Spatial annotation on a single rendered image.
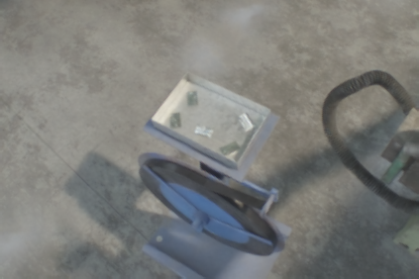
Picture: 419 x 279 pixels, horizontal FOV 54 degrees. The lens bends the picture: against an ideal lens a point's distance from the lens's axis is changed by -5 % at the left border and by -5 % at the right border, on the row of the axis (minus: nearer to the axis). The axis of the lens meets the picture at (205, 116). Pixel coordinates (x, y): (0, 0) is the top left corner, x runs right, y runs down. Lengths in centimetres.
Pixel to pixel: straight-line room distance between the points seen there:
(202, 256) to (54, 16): 210
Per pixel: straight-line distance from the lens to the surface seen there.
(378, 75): 70
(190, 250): 231
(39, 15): 352
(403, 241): 83
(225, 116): 146
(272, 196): 132
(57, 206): 257
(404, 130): 69
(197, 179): 142
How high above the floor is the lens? 224
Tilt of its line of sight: 58 degrees down
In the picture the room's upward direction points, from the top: 6 degrees counter-clockwise
